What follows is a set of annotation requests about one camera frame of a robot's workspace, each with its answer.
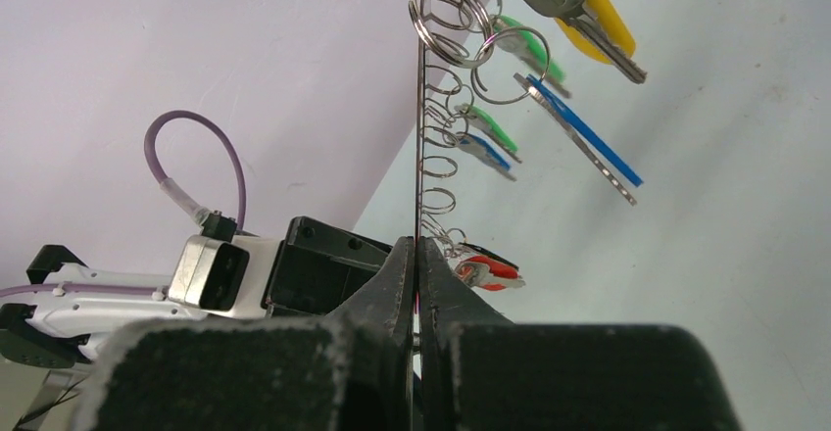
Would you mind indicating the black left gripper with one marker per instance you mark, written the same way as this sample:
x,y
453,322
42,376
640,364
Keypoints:
x,y
318,266

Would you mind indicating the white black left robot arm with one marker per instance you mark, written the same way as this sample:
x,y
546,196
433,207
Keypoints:
x,y
62,318

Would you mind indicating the blue tagged key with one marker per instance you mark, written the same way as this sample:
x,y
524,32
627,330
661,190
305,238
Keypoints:
x,y
599,153
484,153

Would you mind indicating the yellow tagged key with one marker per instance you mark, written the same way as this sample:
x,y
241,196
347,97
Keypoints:
x,y
595,28

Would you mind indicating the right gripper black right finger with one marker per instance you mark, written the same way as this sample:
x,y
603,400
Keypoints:
x,y
481,371

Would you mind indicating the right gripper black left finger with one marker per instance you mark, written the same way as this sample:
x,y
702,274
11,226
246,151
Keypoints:
x,y
351,369

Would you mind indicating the red tagged key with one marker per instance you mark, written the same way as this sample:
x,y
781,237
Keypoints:
x,y
481,268

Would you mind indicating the green tagged key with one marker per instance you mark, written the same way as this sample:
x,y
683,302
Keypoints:
x,y
528,48
487,125

